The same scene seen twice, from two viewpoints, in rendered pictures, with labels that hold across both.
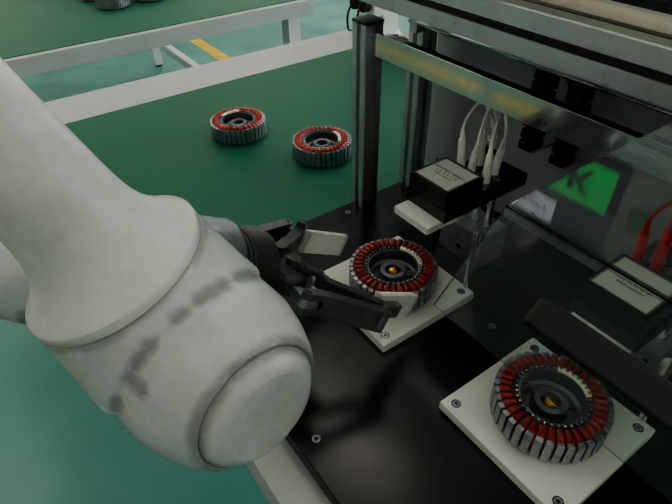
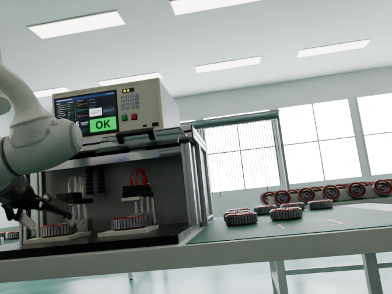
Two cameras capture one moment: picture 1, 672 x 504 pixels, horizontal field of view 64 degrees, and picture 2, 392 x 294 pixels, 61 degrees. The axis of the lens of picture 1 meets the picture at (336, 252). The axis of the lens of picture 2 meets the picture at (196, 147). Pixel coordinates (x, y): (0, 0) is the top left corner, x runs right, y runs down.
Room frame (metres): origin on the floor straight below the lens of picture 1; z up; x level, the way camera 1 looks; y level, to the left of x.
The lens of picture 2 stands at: (-0.58, 0.43, 0.85)
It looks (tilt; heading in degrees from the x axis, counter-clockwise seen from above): 9 degrees up; 312
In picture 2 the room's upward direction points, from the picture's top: 6 degrees counter-clockwise
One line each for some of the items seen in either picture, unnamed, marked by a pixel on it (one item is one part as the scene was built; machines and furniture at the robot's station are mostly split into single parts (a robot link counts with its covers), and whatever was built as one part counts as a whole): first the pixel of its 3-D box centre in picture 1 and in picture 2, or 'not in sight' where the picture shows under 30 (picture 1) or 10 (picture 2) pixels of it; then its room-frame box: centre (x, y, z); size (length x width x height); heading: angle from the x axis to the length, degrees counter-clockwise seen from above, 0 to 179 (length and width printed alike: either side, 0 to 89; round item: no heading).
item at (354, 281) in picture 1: (392, 273); (58, 229); (0.51, -0.07, 0.80); 0.11 x 0.11 x 0.04
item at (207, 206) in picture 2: not in sight; (203, 185); (0.37, -0.66, 0.91); 0.28 x 0.03 x 0.32; 125
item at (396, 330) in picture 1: (391, 287); (58, 237); (0.51, -0.07, 0.78); 0.15 x 0.15 x 0.01; 35
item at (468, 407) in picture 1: (543, 418); (129, 230); (0.31, -0.21, 0.78); 0.15 x 0.15 x 0.01; 35
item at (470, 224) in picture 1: (471, 234); (80, 226); (0.59, -0.19, 0.80); 0.08 x 0.05 x 0.06; 35
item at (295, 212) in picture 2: not in sight; (286, 213); (0.01, -0.66, 0.77); 0.11 x 0.11 x 0.04
